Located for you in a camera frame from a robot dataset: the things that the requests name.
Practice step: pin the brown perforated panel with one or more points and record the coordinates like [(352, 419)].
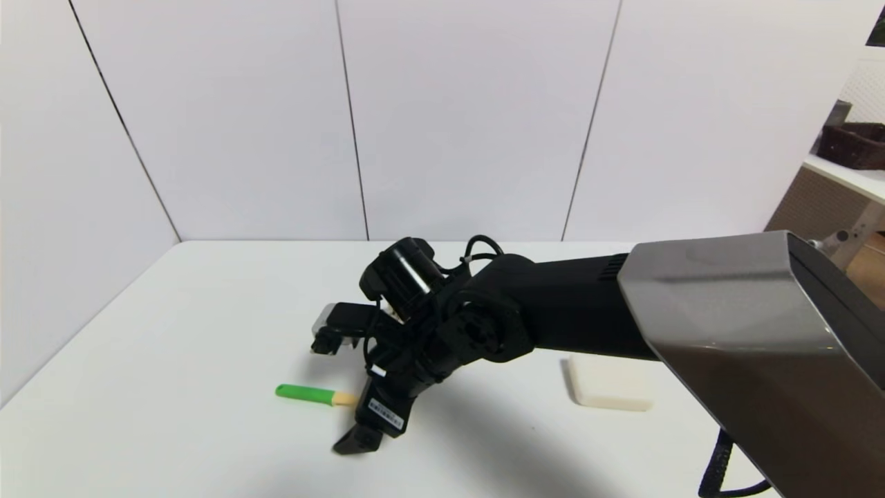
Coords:
[(809, 200)]

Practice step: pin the white rectangular soap block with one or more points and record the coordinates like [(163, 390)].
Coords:
[(610, 384)]

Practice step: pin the dark green object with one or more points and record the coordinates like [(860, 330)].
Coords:
[(878, 31)]

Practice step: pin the dark brown basket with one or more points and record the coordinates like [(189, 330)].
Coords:
[(854, 145)]

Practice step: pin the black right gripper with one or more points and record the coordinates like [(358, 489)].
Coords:
[(382, 413)]

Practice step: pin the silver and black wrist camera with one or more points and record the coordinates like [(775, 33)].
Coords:
[(339, 321)]

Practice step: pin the black and silver right robot arm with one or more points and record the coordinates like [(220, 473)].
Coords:
[(691, 311)]

